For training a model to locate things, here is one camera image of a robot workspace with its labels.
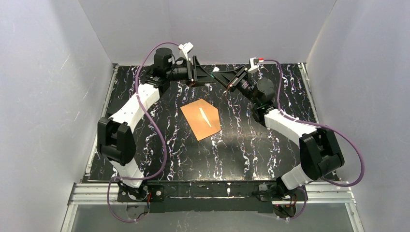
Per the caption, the beige letter paper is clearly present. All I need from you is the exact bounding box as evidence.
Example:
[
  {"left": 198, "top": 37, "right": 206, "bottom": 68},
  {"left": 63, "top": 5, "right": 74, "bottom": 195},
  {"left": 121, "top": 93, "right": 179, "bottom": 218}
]
[{"left": 199, "top": 107, "right": 212, "bottom": 128}]

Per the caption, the orange brown envelope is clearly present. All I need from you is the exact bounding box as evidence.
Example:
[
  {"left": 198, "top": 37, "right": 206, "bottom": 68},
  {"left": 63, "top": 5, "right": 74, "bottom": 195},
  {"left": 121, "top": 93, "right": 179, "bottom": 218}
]
[{"left": 180, "top": 99, "right": 221, "bottom": 141}]

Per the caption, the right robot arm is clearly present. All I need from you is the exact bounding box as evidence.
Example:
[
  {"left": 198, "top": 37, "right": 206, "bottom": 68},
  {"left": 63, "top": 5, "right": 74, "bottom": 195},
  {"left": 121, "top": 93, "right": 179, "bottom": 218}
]
[{"left": 211, "top": 66, "right": 345, "bottom": 197}]

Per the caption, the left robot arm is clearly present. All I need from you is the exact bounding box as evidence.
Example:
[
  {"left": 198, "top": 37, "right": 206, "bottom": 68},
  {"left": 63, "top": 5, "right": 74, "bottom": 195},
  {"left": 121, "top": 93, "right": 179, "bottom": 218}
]
[{"left": 97, "top": 43, "right": 215, "bottom": 198}]

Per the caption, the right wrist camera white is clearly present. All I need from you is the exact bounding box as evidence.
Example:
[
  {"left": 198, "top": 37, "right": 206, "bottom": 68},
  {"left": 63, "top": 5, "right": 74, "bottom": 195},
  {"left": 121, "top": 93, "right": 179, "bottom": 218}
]
[{"left": 248, "top": 58, "right": 264, "bottom": 73}]

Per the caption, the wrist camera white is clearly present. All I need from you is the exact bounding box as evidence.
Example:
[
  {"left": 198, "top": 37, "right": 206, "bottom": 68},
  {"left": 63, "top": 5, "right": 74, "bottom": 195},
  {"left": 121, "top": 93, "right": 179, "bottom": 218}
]
[
  {"left": 178, "top": 42, "right": 194, "bottom": 61},
  {"left": 248, "top": 58, "right": 264, "bottom": 73}
]

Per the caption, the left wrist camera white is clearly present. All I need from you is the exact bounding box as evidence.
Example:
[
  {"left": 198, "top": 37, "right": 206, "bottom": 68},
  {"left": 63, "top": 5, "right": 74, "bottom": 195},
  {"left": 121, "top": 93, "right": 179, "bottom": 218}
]
[{"left": 178, "top": 42, "right": 194, "bottom": 61}]

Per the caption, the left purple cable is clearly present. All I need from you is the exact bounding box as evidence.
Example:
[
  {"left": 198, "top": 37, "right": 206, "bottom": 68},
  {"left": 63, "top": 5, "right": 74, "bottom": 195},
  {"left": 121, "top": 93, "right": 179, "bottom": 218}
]
[{"left": 107, "top": 42, "right": 181, "bottom": 223}]

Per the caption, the purple cable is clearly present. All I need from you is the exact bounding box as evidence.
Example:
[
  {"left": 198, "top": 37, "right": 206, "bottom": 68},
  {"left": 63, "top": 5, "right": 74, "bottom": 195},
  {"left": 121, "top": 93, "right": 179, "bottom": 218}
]
[
  {"left": 107, "top": 42, "right": 181, "bottom": 223},
  {"left": 263, "top": 59, "right": 366, "bottom": 221}
]

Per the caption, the aluminium rail frame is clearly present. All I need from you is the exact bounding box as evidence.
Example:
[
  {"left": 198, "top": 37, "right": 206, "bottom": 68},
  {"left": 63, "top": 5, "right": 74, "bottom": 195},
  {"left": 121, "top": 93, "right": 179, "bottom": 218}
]
[{"left": 61, "top": 181, "right": 364, "bottom": 232}]

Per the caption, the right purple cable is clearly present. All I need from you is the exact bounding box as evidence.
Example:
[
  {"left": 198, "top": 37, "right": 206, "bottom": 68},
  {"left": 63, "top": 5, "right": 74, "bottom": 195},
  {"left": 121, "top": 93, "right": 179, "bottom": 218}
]
[{"left": 263, "top": 59, "right": 366, "bottom": 221}]

